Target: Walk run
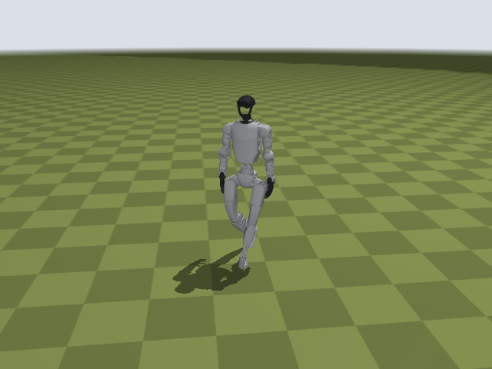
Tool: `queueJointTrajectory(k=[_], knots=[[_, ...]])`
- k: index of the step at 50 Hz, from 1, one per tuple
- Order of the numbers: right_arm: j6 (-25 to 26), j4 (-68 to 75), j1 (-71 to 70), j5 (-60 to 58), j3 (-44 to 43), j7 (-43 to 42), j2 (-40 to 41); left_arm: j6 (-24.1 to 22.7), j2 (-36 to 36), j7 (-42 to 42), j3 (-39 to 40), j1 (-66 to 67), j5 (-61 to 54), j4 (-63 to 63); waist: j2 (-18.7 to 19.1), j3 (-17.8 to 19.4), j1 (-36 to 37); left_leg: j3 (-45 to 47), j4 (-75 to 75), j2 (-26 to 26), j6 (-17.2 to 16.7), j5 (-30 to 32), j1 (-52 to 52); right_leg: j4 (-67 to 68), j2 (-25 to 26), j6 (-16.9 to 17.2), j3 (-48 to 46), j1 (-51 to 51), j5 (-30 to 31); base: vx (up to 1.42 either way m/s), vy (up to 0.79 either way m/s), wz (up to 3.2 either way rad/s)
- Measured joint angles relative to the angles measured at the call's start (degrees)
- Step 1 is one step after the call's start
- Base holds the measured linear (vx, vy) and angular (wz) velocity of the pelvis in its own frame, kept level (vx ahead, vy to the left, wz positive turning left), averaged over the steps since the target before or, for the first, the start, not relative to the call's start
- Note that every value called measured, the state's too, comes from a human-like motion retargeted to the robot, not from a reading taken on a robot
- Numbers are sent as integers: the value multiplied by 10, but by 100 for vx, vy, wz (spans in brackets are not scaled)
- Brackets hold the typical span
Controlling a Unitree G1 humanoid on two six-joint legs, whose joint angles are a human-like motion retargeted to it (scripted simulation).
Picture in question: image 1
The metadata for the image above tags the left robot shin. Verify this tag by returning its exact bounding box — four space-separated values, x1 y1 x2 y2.
241 225 256 258

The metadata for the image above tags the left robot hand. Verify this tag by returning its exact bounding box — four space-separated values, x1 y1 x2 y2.
264 178 274 199

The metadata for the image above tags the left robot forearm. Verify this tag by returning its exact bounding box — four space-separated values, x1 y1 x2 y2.
265 152 275 182

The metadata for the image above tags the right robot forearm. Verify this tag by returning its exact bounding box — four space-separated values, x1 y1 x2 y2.
218 155 228 176

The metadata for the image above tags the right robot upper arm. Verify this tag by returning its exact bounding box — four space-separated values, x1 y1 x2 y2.
218 122 234 157

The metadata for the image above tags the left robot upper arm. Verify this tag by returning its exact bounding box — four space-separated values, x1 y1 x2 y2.
258 124 274 161

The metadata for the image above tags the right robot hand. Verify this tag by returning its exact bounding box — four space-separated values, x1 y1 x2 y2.
219 172 226 194

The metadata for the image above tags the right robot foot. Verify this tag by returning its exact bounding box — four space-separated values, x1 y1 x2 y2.
249 226 258 248

